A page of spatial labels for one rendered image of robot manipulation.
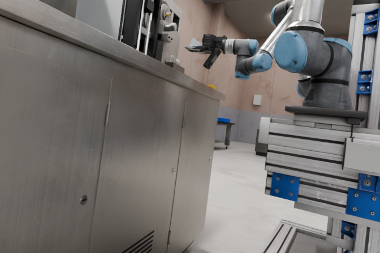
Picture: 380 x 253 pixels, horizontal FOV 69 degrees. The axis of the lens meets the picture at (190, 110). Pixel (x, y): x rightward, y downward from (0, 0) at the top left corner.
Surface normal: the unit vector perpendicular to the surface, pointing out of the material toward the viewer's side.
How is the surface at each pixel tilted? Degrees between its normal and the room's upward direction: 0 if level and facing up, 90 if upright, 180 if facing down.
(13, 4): 90
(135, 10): 90
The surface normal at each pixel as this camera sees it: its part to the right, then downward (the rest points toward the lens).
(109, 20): -0.36, -0.07
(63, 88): 0.92, 0.11
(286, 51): -0.92, 0.00
